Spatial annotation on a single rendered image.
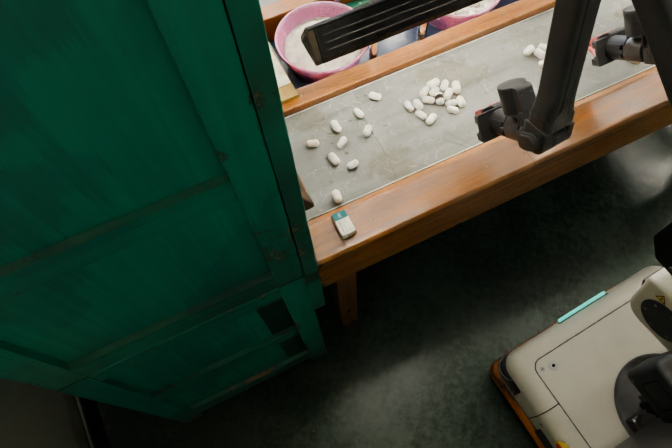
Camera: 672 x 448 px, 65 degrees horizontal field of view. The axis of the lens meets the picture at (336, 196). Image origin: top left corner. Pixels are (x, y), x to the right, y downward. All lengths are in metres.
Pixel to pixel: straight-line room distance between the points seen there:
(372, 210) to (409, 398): 0.84
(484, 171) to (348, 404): 0.95
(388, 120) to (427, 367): 0.91
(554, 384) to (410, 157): 0.78
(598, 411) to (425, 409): 0.53
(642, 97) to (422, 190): 0.63
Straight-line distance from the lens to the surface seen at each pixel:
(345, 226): 1.20
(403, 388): 1.90
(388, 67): 1.47
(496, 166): 1.33
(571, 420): 1.71
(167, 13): 0.48
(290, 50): 1.57
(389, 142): 1.36
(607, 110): 1.51
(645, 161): 2.47
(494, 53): 1.58
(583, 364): 1.75
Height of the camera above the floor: 1.88
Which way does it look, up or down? 63 degrees down
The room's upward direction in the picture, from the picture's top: 5 degrees counter-clockwise
